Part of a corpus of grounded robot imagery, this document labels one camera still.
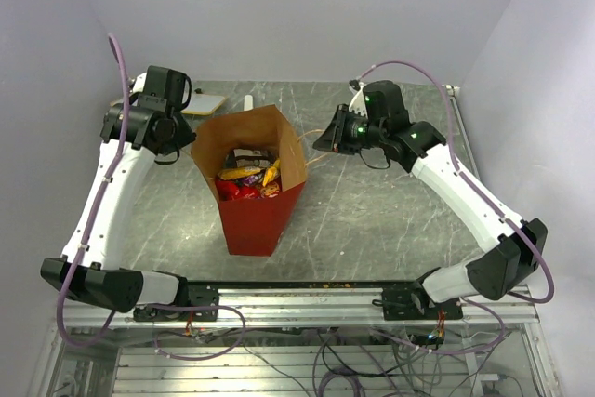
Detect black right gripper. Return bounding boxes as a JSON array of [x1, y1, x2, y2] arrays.
[[313, 104, 386, 155]]

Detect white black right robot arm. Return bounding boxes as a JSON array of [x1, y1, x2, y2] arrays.
[[313, 80, 548, 319]]

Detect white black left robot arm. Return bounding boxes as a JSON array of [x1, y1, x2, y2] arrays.
[[40, 66, 196, 320]]

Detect purple snack packet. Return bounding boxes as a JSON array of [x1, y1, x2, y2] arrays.
[[239, 172, 264, 187]]

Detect black white snack packet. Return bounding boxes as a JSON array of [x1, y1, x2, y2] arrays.
[[230, 149, 276, 168]]

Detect white marker pen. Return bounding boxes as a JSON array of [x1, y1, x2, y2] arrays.
[[244, 94, 254, 112]]

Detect red snack packet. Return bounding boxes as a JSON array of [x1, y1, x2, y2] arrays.
[[215, 179, 261, 201]]

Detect white board yellow edge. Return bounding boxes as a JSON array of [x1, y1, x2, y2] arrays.
[[110, 93, 229, 117]]

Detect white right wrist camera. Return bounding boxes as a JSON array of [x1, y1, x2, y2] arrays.
[[349, 79, 367, 117]]

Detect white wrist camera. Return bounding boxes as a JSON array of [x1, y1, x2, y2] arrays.
[[129, 73, 147, 95], [349, 79, 367, 117]]

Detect aluminium frame rail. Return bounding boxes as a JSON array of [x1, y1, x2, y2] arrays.
[[59, 281, 540, 328]]

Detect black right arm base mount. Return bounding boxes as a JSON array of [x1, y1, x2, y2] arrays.
[[372, 281, 464, 322]]

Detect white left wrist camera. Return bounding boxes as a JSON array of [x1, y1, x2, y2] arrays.
[[129, 73, 147, 95]]

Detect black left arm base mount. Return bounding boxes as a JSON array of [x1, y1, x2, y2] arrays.
[[133, 282, 219, 323]]

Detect loose cables under frame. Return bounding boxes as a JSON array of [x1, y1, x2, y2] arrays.
[[152, 308, 512, 397]]

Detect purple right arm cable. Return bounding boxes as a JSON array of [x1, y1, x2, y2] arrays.
[[355, 60, 555, 305]]

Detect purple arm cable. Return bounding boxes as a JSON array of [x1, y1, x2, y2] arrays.
[[55, 33, 136, 348], [355, 60, 555, 305]]

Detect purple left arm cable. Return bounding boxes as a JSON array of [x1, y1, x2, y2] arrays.
[[55, 33, 136, 348]]

